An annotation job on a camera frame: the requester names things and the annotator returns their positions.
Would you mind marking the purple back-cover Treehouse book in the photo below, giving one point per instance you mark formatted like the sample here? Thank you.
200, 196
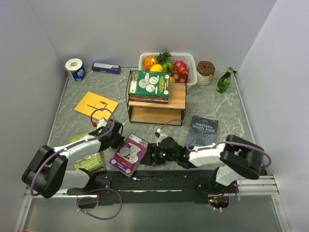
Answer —
128, 156

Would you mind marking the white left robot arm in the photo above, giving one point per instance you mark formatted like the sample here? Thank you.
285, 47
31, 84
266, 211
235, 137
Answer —
47, 173

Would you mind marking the green 65-Storey Treehouse book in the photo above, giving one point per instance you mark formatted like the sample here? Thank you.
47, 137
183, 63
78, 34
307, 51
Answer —
93, 162

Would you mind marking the green toy apple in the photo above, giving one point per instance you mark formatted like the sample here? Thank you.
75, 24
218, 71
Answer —
167, 66

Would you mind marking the blue 1984 book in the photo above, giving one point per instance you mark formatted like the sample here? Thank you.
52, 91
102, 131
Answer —
204, 131

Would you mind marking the white plastic fruit basket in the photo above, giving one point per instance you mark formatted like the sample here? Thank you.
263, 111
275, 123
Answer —
186, 57

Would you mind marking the yellow orange toy fruit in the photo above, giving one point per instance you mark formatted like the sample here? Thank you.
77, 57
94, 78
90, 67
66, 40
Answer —
156, 68

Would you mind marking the orange toy pineapple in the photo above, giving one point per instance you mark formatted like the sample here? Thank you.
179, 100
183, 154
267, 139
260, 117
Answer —
152, 60

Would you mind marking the green back-cover Treehouse book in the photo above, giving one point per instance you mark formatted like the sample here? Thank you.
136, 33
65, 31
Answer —
149, 84

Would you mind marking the pink toy dragon fruit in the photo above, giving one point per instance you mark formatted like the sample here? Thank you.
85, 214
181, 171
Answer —
180, 69

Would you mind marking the toilet paper roll blue wrap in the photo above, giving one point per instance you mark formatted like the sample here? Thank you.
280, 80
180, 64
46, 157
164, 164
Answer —
75, 69

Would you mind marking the Little Women floral book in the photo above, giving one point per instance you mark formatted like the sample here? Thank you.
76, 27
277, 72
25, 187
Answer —
149, 101

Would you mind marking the white jar brown lid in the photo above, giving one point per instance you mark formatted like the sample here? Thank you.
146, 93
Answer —
205, 72

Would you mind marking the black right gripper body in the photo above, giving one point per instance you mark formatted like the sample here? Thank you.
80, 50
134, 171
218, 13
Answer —
163, 157

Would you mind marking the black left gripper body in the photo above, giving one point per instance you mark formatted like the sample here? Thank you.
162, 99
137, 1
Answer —
117, 139

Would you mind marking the yellow thin book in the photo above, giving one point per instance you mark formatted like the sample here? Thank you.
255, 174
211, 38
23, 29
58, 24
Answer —
91, 101

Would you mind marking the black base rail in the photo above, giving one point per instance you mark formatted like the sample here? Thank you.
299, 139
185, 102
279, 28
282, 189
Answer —
162, 187

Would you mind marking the black wire wooden shelf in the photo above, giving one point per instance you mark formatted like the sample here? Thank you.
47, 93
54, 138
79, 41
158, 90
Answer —
154, 113

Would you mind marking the green glass bottle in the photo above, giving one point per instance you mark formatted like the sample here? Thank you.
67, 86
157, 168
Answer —
224, 81

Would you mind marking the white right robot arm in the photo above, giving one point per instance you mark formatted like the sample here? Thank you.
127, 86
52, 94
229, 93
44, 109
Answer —
234, 157

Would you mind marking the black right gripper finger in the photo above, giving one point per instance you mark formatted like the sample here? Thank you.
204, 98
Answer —
147, 159
153, 148

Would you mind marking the purple rectangular box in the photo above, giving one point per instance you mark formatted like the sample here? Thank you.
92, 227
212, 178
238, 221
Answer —
106, 68

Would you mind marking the red 13-Storey Treehouse book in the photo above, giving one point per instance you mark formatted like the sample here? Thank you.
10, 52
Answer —
148, 98

